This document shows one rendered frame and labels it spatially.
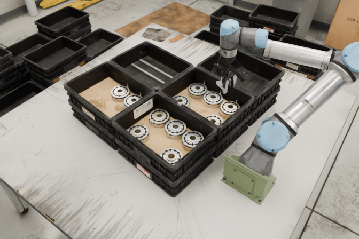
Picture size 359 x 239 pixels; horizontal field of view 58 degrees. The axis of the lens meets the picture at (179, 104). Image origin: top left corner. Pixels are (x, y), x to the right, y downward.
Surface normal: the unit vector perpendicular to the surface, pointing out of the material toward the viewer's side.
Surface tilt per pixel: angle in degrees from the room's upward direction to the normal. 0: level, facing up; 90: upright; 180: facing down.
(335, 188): 0
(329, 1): 90
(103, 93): 0
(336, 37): 73
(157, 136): 0
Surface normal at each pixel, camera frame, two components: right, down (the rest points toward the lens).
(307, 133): 0.00, -0.74
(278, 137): -0.33, 0.03
